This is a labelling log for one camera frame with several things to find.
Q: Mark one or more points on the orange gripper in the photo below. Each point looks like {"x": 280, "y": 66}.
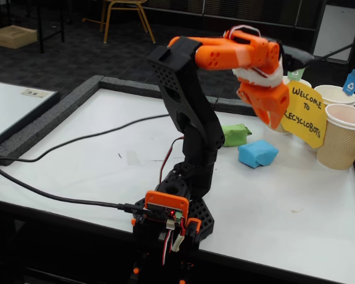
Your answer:
{"x": 264, "y": 99}

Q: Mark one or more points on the blue paper rubbish wad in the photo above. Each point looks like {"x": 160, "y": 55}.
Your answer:
{"x": 254, "y": 152}

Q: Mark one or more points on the black and orange robot arm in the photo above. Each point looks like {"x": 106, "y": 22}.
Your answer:
{"x": 195, "y": 118}

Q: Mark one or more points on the green paper rubbish wad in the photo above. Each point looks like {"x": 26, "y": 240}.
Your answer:
{"x": 236, "y": 134}

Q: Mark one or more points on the yellow handwritten welcome sign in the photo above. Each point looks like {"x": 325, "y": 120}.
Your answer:
{"x": 304, "y": 118}

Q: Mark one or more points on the green recycling bin label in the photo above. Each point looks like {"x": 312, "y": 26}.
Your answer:
{"x": 296, "y": 75}

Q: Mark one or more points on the beige ribbed paper cup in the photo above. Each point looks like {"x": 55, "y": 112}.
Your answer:
{"x": 307, "y": 83}
{"x": 331, "y": 93}
{"x": 340, "y": 142}

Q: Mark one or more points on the blue recycling bin label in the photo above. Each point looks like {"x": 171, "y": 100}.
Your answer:
{"x": 351, "y": 84}

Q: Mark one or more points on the white panel on black stand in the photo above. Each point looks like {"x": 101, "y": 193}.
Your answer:
{"x": 337, "y": 29}

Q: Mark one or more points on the orange motor controller board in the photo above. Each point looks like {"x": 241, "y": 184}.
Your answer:
{"x": 165, "y": 201}

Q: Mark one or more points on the small paper tape label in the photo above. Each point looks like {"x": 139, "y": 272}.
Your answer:
{"x": 34, "y": 93}

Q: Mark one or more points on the brown cardboard box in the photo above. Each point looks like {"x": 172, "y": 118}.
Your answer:
{"x": 13, "y": 37}

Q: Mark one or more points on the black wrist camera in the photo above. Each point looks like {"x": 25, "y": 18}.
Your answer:
{"x": 296, "y": 56}

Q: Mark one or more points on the black metal table frame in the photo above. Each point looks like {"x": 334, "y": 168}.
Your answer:
{"x": 41, "y": 35}

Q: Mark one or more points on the white board black frame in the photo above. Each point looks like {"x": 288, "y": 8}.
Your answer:
{"x": 6, "y": 109}

